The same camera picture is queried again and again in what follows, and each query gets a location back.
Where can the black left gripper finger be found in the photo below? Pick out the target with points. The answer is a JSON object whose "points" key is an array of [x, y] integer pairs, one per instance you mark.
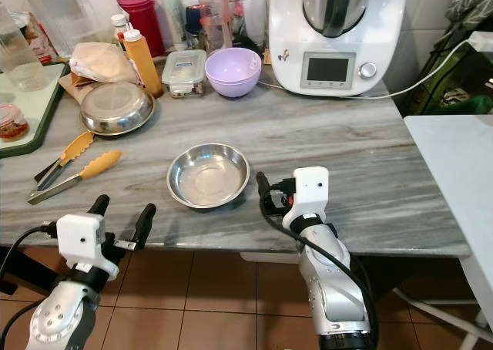
{"points": [[98, 205], [144, 223]]}

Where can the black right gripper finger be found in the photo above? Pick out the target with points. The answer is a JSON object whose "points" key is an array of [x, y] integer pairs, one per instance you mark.
{"points": [[264, 190]]}

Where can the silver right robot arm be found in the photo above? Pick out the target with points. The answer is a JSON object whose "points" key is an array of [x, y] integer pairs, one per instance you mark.
{"points": [[335, 281]]}

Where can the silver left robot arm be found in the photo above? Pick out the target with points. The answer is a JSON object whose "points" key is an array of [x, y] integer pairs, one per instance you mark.
{"points": [[62, 323]]}

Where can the steel tongs with yellow grips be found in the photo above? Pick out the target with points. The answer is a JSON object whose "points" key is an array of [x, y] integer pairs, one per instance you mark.
{"points": [[98, 165]]}

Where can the stainless steel bowl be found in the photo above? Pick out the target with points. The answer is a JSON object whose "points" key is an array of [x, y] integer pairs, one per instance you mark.
{"points": [[115, 109], [209, 176]]}

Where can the white plastic storage box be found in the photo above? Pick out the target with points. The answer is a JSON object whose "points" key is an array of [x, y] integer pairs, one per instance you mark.
{"points": [[269, 257]]}

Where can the white tray with green rim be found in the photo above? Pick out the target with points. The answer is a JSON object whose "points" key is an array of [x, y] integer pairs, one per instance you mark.
{"points": [[38, 103]]}

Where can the small jar with pink lid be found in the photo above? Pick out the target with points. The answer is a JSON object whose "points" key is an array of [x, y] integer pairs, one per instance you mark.
{"points": [[13, 122]]}

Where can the purple plastic bowl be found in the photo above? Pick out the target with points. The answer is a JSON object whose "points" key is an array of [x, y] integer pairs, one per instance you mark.
{"points": [[233, 72]]}

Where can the clear lidded food container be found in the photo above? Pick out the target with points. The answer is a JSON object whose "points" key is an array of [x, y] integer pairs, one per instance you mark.
{"points": [[184, 72]]}

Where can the beige wrapped food bag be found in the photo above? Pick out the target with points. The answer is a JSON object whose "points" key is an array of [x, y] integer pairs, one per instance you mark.
{"points": [[102, 62]]}

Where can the orange squeeze bottle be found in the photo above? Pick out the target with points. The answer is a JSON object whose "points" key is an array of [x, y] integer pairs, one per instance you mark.
{"points": [[143, 65]]}

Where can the white kitchen food processor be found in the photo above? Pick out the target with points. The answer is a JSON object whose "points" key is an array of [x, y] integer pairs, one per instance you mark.
{"points": [[339, 49]]}

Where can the clear bottle with orange cap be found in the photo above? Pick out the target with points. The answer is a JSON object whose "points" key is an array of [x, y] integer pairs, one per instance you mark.
{"points": [[19, 53]]}

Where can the white folding table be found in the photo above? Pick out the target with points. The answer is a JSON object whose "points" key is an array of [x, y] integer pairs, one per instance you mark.
{"points": [[454, 165]]}

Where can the small white-capped bottle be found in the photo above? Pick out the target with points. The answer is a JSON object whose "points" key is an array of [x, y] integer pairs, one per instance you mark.
{"points": [[119, 26]]}

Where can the pink drinking bottle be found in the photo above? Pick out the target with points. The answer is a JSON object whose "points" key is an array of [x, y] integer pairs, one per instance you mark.
{"points": [[212, 15]]}

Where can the large clear plastic bottle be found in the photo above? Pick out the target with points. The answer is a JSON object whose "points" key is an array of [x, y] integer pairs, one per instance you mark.
{"points": [[58, 15]]}

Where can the red plastic canister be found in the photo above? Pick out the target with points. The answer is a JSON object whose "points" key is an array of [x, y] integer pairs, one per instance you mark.
{"points": [[142, 15]]}

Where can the dark green bag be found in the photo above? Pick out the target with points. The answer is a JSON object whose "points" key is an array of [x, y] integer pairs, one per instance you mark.
{"points": [[458, 72]]}

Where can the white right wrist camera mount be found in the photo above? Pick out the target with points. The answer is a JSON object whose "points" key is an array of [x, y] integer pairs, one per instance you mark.
{"points": [[308, 188]]}

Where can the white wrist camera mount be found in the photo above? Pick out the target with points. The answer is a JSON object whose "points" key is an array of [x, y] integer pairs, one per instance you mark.
{"points": [[308, 188], [81, 238]]}

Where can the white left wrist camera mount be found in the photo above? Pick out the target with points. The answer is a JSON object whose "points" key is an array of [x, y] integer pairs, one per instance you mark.
{"points": [[81, 238]]}

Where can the dark wooden table frame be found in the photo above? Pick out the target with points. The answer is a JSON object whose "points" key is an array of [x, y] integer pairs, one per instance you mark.
{"points": [[27, 269]]}

